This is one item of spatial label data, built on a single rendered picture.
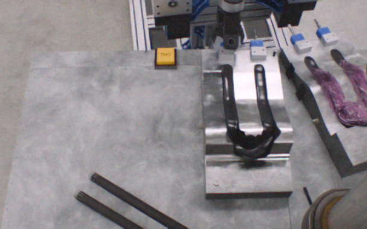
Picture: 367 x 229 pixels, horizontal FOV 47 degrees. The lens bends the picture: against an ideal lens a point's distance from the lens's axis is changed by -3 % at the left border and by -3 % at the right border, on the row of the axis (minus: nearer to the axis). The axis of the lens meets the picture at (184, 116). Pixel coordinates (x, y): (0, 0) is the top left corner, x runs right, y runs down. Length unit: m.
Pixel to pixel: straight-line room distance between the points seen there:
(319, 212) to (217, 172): 0.76
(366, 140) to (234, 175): 0.42
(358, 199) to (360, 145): 0.91
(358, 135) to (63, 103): 0.97
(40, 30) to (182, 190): 1.78
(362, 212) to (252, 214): 0.88
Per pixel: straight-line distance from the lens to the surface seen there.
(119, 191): 1.30
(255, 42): 1.51
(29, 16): 2.96
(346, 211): 0.51
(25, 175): 1.46
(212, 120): 1.31
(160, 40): 2.39
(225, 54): 1.45
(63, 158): 1.44
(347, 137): 1.39
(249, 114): 1.34
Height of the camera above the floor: 2.08
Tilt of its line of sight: 62 degrees down
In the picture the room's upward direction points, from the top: straight up
